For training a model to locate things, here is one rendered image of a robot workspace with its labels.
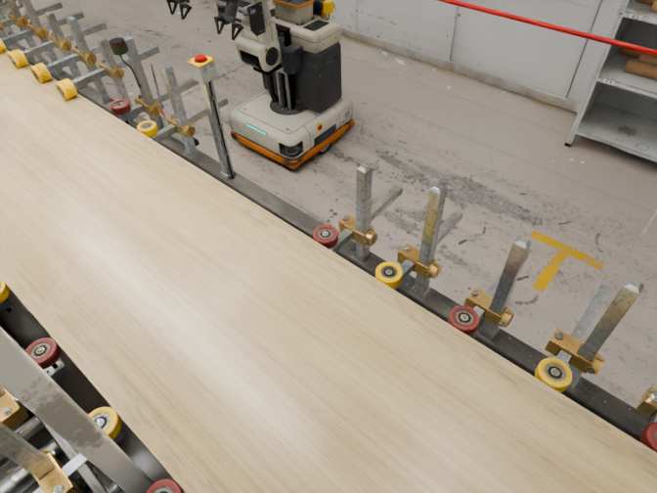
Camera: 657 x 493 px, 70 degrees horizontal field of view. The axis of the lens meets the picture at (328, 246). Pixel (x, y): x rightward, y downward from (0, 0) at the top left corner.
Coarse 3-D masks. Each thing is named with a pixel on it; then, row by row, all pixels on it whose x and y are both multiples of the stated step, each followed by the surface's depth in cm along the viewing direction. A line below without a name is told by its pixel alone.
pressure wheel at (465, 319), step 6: (456, 306) 129; (462, 306) 129; (450, 312) 128; (456, 312) 128; (462, 312) 128; (468, 312) 128; (474, 312) 128; (450, 318) 127; (456, 318) 127; (462, 318) 127; (468, 318) 127; (474, 318) 126; (450, 324) 127; (456, 324) 125; (462, 324) 125; (468, 324) 125; (474, 324) 125; (462, 330) 125; (468, 330) 124; (474, 330) 126
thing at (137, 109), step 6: (192, 78) 233; (180, 84) 230; (186, 84) 230; (192, 84) 233; (180, 90) 229; (156, 96) 223; (162, 96) 223; (168, 96) 226; (156, 102) 222; (132, 108) 216; (138, 108) 217; (126, 114) 214; (132, 114) 216; (126, 120) 216
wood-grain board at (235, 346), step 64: (0, 64) 243; (0, 128) 201; (64, 128) 199; (128, 128) 197; (0, 192) 172; (64, 192) 170; (128, 192) 169; (192, 192) 168; (0, 256) 150; (64, 256) 149; (128, 256) 148; (192, 256) 146; (256, 256) 145; (320, 256) 144; (64, 320) 132; (128, 320) 131; (192, 320) 130; (256, 320) 129; (320, 320) 129; (384, 320) 128; (128, 384) 118; (192, 384) 117; (256, 384) 116; (320, 384) 116; (384, 384) 115; (448, 384) 115; (512, 384) 114; (192, 448) 106; (256, 448) 106; (320, 448) 105; (384, 448) 105; (448, 448) 104; (512, 448) 104; (576, 448) 103; (640, 448) 103
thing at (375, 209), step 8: (392, 192) 174; (400, 192) 176; (384, 200) 172; (392, 200) 174; (376, 208) 169; (384, 208) 172; (344, 232) 161; (352, 232) 161; (344, 240) 159; (336, 248) 158
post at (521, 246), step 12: (516, 240) 117; (528, 240) 117; (516, 252) 118; (516, 264) 121; (504, 276) 126; (516, 276) 125; (504, 288) 128; (492, 300) 135; (504, 300) 131; (492, 324) 141
